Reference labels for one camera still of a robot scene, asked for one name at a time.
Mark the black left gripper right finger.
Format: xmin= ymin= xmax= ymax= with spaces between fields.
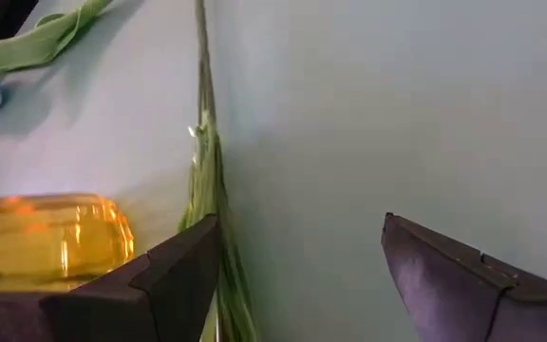
xmin=381 ymin=212 xmax=547 ymax=342

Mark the yellow glass vase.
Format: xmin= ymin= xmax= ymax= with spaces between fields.
xmin=0 ymin=192 xmax=136 ymax=292

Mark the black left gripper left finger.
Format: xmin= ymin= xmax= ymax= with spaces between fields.
xmin=0 ymin=213 xmax=221 ymax=342

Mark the red artificial flower bunch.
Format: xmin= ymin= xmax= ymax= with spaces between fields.
xmin=177 ymin=0 xmax=261 ymax=342

